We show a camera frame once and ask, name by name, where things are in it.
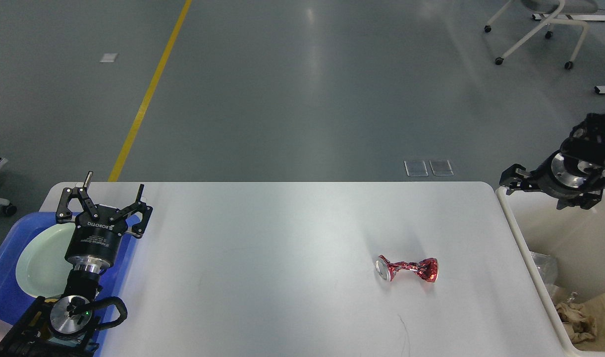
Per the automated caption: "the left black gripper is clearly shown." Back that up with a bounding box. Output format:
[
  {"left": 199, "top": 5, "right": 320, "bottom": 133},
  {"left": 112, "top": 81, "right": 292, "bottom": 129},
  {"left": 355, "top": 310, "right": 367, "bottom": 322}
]
[{"left": 55, "top": 172, "right": 153, "bottom": 273}]

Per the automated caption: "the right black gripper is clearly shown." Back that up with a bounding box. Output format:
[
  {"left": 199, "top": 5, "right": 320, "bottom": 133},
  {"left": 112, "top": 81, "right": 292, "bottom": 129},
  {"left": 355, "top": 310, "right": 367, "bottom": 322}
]
[{"left": 499, "top": 151, "right": 605, "bottom": 210}]

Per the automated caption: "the mint green plate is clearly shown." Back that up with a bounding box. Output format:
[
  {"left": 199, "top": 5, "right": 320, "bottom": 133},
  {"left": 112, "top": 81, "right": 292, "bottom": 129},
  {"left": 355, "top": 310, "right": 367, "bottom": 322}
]
[{"left": 15, "top": 222, "right": 75, "bottom": 298}]

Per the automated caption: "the square aluminium foil tray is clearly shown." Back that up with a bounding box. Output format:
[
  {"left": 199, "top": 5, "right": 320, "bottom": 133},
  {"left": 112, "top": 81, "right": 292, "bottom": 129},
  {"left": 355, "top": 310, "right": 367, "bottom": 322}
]
[{"left": 530, "top": 251, "right": 559, "bottom": 285}]

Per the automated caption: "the brown paper bag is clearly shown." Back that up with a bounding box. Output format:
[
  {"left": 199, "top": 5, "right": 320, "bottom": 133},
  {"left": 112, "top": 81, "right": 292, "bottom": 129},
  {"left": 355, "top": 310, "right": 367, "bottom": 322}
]
[{"left": 575, "top": 294, "right": 605, "bottom": 352}]

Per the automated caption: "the crushed red can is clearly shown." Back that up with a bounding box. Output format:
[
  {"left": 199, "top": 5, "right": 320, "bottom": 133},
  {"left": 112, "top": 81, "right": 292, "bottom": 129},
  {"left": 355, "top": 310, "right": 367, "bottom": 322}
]
[{"left": 375, "top": 255, "right": 439, "bottom": 283}]

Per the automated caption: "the brown paper ball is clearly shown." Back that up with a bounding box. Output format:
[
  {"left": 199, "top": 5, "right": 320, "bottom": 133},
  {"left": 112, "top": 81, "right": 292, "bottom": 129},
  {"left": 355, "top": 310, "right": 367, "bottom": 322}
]
[{"left": 554, "top": 292, "right": 597, "bottom": 344}]

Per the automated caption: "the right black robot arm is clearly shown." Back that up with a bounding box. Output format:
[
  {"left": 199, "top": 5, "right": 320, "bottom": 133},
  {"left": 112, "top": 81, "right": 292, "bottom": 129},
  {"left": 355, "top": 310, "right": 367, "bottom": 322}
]
[{"left": 499, "top": 113, "right": 605, "bottom": 210}]

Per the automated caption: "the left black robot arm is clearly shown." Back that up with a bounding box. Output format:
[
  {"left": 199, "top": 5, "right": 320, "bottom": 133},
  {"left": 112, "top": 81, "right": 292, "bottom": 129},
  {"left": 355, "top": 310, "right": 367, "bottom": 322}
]
[{"left": 0, "top": 172, "right": 153, "bottom": 357}]

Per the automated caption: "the beige plastic bin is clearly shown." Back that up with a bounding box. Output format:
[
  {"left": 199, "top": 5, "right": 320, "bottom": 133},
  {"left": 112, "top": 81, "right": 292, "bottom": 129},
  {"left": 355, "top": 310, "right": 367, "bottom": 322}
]
[{"left": 495, "top": 187, "right": 605, "bottom": 357}]

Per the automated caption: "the white furniture leg with caster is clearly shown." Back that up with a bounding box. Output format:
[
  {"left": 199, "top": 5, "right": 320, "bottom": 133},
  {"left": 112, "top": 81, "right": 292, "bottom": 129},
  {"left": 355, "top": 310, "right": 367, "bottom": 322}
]
[{"left": 0, "top": 197, "right": 17, "bottom": 217}]

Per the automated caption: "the right floor plate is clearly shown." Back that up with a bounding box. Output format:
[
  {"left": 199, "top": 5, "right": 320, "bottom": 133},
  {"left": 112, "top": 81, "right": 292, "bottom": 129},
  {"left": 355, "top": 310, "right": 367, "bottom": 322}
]
[{"left": 429, "top": 160, "right": 454, "bottom": 177}]

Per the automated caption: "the floor plate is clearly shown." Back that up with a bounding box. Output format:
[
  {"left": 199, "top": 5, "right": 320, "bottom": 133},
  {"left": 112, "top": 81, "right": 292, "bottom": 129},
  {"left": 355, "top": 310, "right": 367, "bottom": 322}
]
[
  {"left": 429, "top": 160, "right": 454, "bottom": 177},
  {"left": 404, "top": 160, "right": 429, "bottom": 177}
]

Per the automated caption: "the blue plastic tray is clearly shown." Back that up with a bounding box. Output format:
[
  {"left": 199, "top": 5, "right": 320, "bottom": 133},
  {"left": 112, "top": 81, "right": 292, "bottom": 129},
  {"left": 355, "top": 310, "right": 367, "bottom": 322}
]
[{"left": 0, "top": 212, "right": 141, "bottom": 357}]

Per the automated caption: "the left floor plate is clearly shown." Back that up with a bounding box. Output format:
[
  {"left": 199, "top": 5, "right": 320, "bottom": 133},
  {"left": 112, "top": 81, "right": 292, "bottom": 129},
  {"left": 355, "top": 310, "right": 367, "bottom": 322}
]
[{"left": 404, "top": 160, "right": 429, "bottom": 177}]

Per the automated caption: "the white floor label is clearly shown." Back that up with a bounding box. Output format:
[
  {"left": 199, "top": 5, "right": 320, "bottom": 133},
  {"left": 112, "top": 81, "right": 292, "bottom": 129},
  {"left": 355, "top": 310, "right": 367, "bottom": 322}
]
[{"left": 99, "top": 54, "right": 119, "bottom": 63}]

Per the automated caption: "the white rolling chair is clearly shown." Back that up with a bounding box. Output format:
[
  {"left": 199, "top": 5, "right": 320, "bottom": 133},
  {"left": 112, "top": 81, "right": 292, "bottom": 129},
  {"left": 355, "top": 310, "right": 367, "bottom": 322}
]
[{"left": 494, "top": 0, "right": 599, "bottom": 70}]

